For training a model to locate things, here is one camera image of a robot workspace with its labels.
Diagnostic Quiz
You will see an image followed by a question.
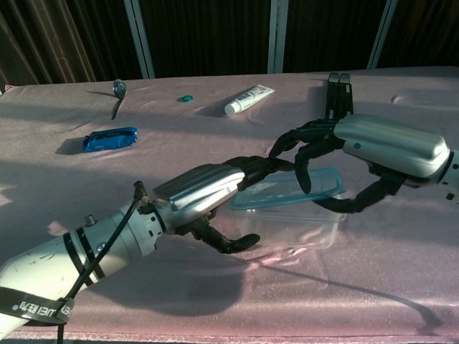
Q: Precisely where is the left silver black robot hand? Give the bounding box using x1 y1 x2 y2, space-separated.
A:
153 156 295 254

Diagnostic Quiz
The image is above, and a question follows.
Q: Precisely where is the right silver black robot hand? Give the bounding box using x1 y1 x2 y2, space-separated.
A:
268 113 451 215

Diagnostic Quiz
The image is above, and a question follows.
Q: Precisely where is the clear lid with blue rim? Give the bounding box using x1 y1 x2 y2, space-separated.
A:
230 166 346 211

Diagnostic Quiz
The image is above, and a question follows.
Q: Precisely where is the clear plastic food container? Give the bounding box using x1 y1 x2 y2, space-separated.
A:
232 200 348 251

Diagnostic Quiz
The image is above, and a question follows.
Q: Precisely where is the black folding stand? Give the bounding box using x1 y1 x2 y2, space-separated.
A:
323 72 356 122

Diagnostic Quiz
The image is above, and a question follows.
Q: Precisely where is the white toothpaste tube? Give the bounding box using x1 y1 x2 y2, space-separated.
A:
224 84 276 117

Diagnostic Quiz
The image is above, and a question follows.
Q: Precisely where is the blue snack packet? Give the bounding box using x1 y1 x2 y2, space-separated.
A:
82 126 140 154

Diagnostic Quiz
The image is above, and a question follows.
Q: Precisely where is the pink tablecloth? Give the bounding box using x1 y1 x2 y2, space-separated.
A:
0 65 459 341

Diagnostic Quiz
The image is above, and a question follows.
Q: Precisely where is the metal spoon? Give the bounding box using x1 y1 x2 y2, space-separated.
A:
110 79 128 120

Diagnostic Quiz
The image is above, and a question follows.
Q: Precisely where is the dark brown pleated curtain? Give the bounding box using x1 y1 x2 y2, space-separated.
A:
0 0 459 90

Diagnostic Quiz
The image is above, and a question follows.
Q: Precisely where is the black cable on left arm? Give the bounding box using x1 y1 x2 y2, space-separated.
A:
56 181 151 344

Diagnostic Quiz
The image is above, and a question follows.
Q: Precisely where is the white window frame post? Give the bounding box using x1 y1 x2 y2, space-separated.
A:
366 0 399 70
267 0 290 75
123 0 156 80

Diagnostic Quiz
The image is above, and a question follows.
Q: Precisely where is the black strap with white print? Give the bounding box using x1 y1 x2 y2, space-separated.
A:
0 285 75 326

